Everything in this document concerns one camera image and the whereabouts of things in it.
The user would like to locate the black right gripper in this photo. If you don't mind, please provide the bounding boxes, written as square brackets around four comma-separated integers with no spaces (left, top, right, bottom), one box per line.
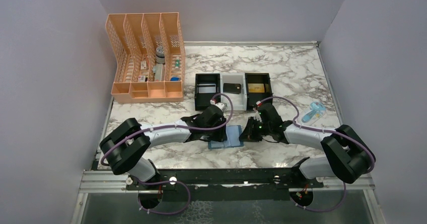
[238,116,271,142]

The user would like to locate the blue card holder wallet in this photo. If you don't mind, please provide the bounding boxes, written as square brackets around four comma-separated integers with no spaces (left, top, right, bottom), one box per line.
[208,125,244,150]

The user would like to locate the silver crest card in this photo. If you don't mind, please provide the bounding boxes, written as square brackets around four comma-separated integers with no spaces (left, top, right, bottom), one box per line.
[197,84,217,94]

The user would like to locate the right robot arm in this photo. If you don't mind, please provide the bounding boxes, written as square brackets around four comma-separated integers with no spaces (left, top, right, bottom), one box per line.
[239,103,376,187]

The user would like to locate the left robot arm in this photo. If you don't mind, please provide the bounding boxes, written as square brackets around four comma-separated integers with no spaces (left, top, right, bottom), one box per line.
[100,103,227,189]

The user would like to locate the black left card tray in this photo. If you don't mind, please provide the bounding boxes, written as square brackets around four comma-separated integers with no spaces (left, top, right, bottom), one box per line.
[194,73,221,111]

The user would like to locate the black card tray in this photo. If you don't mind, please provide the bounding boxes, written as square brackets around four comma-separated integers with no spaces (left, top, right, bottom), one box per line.
[245,73,273,111]
[194,73,221,111]

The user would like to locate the white middle card tray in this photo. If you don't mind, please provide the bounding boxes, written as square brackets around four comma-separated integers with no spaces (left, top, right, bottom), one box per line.
[220,73,247,111]

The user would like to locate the black right card tray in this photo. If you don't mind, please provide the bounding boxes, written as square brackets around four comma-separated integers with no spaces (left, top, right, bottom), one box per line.
[245,73,273,111]

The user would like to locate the gold card in right tray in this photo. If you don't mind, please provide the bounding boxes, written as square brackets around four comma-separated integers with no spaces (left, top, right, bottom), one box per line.
[248,83,266,93]

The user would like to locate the green white small bottle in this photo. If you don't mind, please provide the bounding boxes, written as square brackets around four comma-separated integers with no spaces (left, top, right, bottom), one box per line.
[175,58,180,69]

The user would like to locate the light blue tape dispenser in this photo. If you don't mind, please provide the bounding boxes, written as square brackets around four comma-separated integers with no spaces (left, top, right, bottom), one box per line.
[300,101,327,126]

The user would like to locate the round tin in organizer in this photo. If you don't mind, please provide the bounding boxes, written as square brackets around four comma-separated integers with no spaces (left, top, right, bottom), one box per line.
[155,46,165,64]

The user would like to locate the white red labelled box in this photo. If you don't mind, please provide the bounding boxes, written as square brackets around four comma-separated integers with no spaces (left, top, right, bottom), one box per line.
[137,75,147,82]

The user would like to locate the orange plastic desk organizer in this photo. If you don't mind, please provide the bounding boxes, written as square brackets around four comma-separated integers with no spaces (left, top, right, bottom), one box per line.
[105,12,186,104]

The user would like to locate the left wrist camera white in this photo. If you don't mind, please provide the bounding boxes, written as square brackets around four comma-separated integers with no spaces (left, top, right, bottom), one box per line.
[210,99,228,112]

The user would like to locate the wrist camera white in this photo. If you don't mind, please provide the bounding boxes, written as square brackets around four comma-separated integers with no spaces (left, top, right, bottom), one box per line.
[210,99,228,112]
[253,105,262,122]

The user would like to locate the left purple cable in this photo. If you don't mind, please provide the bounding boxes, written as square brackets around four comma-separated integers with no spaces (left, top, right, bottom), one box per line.
[100,93,235,216]

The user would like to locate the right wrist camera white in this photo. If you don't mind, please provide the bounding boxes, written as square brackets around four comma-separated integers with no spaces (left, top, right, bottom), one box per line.
[253,105,262,122]

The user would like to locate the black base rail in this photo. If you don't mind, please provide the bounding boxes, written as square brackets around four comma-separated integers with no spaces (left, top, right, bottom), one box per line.
[155,168,324,189]

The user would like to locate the aluminium frame rail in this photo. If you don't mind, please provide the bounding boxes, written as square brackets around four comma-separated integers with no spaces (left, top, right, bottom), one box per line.
[78,169,376,194]

